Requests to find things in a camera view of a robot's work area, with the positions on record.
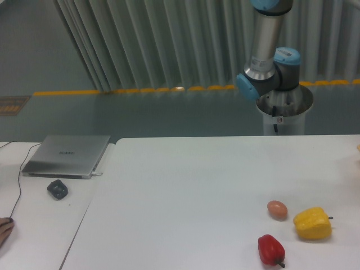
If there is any black mouse cable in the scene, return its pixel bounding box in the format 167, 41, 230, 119
0, 141, 42, 219

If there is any yellow bell pepper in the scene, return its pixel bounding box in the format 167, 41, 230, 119
293, 207, 332, 240

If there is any person's hand on mouse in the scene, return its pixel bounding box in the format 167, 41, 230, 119
0, 217, 15, 246

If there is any silver closed laptop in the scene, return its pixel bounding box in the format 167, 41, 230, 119
22, 135, 110, 179

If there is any red bell pepper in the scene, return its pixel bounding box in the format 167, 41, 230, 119
258, 235, 285, 268

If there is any brown egg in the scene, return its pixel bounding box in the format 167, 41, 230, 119
267, 200, 288, 219

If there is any small black device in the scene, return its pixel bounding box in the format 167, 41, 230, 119
47, 179, 69, 200

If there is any grey pleated curtain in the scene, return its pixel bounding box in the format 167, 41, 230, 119
55, 1, 359, 92

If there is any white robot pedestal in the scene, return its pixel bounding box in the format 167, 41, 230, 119
256, 85, 314, 136

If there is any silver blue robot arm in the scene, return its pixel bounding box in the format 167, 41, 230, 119
236, 1, 300, 100

